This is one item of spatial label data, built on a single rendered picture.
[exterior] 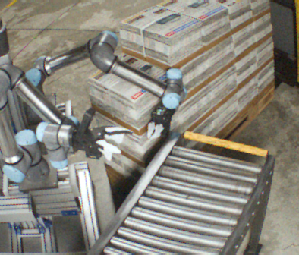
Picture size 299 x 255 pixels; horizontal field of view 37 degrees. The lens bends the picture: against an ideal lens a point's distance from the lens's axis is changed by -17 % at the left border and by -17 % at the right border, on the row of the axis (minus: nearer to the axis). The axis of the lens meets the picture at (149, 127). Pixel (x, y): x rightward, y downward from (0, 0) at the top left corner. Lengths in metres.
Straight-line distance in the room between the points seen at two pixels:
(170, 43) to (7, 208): 1.23
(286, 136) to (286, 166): 0.32
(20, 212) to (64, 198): 0.27
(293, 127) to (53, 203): 2.01
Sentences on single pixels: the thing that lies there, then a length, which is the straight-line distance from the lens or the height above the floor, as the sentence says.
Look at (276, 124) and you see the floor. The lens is 3.68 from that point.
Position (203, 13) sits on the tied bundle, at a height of 1.06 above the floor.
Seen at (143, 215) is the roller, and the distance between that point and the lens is 2.06.
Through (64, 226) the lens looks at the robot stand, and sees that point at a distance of 2.85.
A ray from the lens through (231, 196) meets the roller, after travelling 2.09.
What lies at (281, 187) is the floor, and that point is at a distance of 3.21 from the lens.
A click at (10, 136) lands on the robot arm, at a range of 1.98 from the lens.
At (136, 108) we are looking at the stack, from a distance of 2.59.
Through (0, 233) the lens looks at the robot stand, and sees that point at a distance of 2.94.
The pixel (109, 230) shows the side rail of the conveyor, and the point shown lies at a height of 0.80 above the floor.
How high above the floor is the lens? 2.36
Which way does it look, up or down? 40 degrees down
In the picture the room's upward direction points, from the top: 8 degrees counter-clockwise
